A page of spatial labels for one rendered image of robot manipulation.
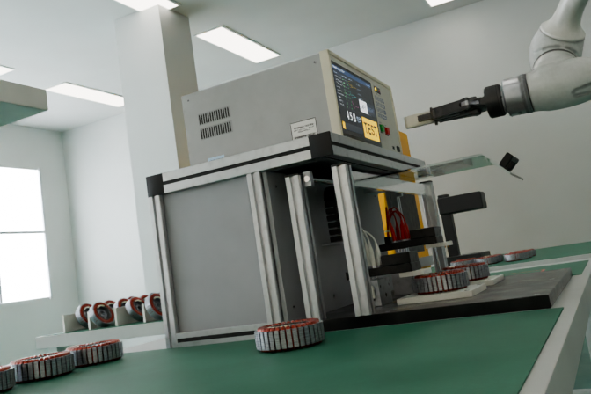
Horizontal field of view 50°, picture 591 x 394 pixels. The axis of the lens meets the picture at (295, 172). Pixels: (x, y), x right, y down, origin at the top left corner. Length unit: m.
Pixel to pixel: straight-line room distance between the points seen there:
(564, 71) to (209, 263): 0.86
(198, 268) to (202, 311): 0.09
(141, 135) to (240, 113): 4.21
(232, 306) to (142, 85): 4.51
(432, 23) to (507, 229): 2.31
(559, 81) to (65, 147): 8.63
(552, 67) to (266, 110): 0.63
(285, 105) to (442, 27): 5.76
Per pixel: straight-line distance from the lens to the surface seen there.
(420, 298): 1.28
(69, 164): 9.59
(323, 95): 1.36
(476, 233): 6.74
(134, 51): 5.84
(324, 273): 1.42
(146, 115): 5.63
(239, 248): 1.29
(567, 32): 1.60
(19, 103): 1.03
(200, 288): 1.34
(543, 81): 1.49
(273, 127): 1.40
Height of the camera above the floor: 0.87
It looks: 9 degrees up
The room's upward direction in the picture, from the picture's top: 9 degrees counter-clockwise
